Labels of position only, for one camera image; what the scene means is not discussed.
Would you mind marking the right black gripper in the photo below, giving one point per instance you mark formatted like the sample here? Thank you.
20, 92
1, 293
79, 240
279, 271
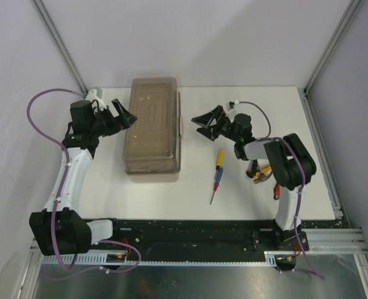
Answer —
211, 132

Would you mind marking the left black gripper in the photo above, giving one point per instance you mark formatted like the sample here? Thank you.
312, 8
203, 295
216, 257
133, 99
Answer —
123, 121

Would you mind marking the beige plastic tool box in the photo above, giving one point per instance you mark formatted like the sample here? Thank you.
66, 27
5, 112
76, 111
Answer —
153, 145

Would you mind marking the black handled claw hammer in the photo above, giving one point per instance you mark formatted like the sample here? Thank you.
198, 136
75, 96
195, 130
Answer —
263, 177

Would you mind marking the black rubber mallet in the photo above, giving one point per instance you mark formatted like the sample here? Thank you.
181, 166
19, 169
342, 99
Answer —
253, 172

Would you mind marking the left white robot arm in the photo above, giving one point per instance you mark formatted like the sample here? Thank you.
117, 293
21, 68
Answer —
58, 227

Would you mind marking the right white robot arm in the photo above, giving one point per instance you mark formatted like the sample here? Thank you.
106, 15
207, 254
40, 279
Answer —
290, 162

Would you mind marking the yellow black utility knife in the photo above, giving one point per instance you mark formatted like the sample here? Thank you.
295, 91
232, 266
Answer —
264, 169

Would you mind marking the red folding utility knife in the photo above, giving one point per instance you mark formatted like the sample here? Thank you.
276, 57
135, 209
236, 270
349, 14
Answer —
277, 192

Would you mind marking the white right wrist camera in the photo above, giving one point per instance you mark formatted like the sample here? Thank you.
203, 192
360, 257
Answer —
232, 104

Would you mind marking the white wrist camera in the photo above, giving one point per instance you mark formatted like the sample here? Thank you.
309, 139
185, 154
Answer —
232, 104
95, 96

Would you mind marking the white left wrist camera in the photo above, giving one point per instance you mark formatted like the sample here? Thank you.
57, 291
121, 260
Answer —
95, 96

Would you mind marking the blue red handled screwdriver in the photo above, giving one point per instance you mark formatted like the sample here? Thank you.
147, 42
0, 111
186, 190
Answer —
217, 179

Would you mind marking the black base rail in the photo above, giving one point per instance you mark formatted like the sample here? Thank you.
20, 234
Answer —
200, 241

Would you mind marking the left aluminium frame post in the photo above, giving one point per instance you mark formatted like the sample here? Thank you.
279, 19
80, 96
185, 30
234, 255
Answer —
59, 44

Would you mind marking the aluminium frame post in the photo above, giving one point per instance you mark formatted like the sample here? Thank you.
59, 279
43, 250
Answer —
59, 44
337, 36

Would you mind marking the white slotted cable duct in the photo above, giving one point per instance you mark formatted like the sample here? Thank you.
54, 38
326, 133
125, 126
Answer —
111, 259

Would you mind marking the right aluminium frame post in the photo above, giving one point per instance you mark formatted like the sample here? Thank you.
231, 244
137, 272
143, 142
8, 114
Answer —
337, 36

